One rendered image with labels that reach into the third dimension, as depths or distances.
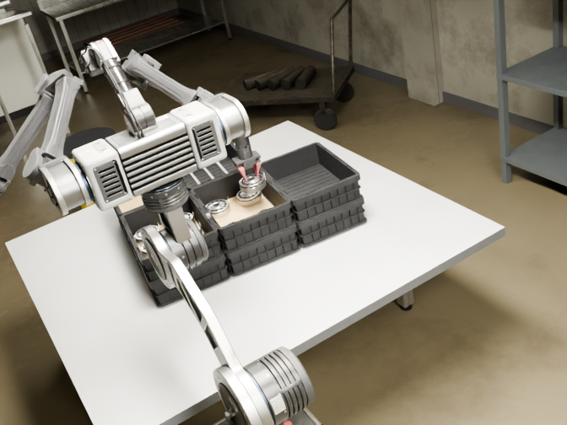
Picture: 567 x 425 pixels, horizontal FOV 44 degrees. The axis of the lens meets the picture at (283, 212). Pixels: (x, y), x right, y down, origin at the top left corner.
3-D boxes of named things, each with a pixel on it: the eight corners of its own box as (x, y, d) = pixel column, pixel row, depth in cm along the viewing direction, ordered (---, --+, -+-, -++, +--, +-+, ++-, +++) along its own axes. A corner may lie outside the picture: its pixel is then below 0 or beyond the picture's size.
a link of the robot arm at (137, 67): (109, 66, 238) (125, 40, 238) (132, 81, 250) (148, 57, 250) (199, 124, 218) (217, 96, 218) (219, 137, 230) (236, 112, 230)
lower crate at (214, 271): (233, 280, 268) (225, 255, 262) (159, 310, 261) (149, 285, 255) (202, 235, 301) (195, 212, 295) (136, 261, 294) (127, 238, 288)
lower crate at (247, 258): (303, 250, 276) (297, 225, 270) (233, 280, 268) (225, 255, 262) (266, 210, 309) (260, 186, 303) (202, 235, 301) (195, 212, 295)
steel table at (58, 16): (235, 39, 794) (216, -44, 748) (83, 95, 729) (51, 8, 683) (211, 29, 847) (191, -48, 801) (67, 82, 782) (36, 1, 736)
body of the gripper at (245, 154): (232, 162, 274) (227, 145, 270) (256, 153, 276) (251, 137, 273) (237, 168, 268) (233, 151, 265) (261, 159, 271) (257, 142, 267)
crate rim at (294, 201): (362, 179, 273) (361, 174, 271) (293, 207, 265) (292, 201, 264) (318, 146, 306) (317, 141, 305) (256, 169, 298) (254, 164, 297)
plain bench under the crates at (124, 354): (511, 363, 298) (504, 227, 262) (173, 589, 241) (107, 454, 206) (310, 225, 424) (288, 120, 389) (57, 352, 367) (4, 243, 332)
